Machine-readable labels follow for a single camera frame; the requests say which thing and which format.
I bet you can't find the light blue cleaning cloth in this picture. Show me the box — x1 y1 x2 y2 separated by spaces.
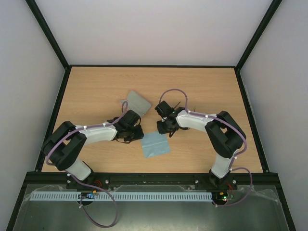
141 132 170 158

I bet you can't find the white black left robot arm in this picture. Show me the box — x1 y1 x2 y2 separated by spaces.
41 110 144 181

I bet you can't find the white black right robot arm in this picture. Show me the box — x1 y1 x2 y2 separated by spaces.
155 105 247 189

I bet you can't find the grey metal front plate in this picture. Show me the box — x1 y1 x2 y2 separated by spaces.
13 185 288 231

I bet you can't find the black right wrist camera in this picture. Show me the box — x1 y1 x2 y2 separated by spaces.
154 101 174 118

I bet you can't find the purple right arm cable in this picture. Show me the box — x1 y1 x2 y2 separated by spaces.
158 89 253 209

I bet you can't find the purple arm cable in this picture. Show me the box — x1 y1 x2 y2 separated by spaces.
158 89 253 209
45 101 119 228

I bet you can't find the light blue slotted cable duct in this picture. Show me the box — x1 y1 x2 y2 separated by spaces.
30 192 212 202

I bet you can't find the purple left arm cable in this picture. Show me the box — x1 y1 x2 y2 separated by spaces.
45 101 119 228

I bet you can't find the black front mounting rail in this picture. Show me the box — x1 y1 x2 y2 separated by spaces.
24 171 280 191

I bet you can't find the black left corner frame post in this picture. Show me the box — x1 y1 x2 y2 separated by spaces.
25 0 70 70

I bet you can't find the black corner frame post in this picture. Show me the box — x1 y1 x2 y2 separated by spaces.
25 0 70 70
235 0 282 72

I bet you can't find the black right corner frame post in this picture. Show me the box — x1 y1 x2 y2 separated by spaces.
235 0 282 72

